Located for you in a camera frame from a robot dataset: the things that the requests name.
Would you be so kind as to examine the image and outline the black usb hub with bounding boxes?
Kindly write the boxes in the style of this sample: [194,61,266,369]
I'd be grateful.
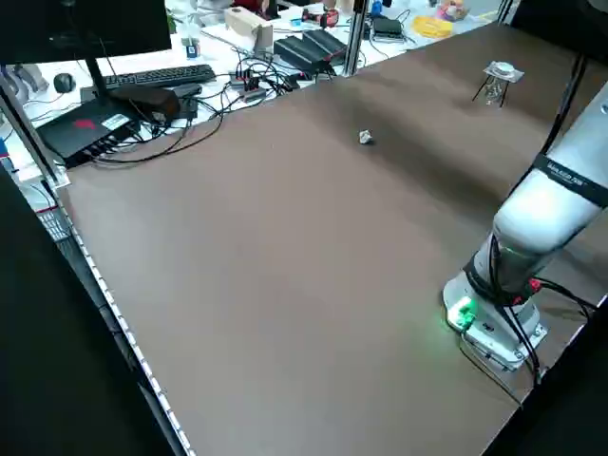
[230,70,268,102]

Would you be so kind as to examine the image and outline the black case with red trim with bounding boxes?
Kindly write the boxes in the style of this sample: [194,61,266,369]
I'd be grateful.
[301,28,349,67]
[273,35,330,78]

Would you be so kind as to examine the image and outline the dark brown box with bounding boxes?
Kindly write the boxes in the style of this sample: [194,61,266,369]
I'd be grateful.
[108,85,182,123]

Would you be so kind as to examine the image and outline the red hand tool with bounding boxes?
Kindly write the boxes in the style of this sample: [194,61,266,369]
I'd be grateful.
[303,9,339,30]

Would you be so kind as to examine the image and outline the black keyboard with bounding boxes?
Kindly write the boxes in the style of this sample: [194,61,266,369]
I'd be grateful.
[101,64,218,90]

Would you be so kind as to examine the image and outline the beige wooden box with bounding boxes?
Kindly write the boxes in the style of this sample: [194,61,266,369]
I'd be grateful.
[222,7,275,51]

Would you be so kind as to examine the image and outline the small bottle with blue label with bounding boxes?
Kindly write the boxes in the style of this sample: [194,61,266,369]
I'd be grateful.
[182,30,201,61]

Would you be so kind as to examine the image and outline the black electronic device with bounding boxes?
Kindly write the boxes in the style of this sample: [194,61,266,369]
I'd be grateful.
[371,16,406,42]

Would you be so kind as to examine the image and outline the clear glass alcohol lamp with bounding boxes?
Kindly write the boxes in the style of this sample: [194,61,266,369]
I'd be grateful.
[484,78,507,107]

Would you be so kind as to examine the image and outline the yellow plastic container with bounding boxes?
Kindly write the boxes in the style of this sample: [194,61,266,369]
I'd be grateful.
[410,14,455,39]

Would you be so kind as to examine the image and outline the black box with red logo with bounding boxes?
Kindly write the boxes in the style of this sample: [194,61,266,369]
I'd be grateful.
[35,97,143,168]

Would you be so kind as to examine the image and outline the black monitor stand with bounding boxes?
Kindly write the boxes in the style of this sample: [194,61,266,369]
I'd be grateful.
[80,55,125,104]

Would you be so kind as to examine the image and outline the black computer monitor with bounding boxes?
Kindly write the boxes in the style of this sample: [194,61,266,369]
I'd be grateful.
[0,0,173,67]

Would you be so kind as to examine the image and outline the long black desk cable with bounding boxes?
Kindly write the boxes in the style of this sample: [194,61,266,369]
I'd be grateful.
[92,85,225,165]

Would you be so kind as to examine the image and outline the upright aluminium frame post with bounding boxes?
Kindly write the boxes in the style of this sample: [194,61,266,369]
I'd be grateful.
[343,0,372,77]

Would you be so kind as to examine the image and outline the black wire tripod stand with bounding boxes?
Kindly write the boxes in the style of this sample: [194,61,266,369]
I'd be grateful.
[471,66,523,108]

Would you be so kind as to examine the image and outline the square wire gauze mat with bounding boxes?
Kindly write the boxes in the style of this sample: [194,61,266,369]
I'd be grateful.
[483,60,525,86]

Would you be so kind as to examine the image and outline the black cable at arm foot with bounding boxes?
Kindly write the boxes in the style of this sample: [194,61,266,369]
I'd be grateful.
[458,237,598,409]

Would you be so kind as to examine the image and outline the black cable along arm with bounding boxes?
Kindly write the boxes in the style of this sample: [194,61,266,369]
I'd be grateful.
[540,51,586,161]

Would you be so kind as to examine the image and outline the slanted aluminium frame post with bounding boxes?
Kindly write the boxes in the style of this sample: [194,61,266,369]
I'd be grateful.
[0,70,70,187]

